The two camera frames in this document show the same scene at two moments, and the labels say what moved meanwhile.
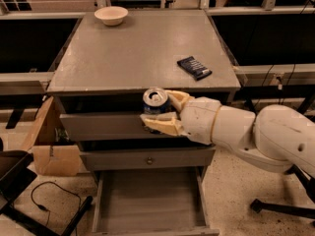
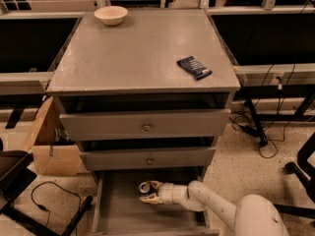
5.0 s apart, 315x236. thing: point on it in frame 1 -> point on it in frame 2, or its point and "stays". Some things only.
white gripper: (199, 119) -> (166, 193)
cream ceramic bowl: (111, 16) stays
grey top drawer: (121, 127) stays
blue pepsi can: (156, 101) -> (144, 187)
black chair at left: (15, 176) stays
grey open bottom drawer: (152, 202) stays
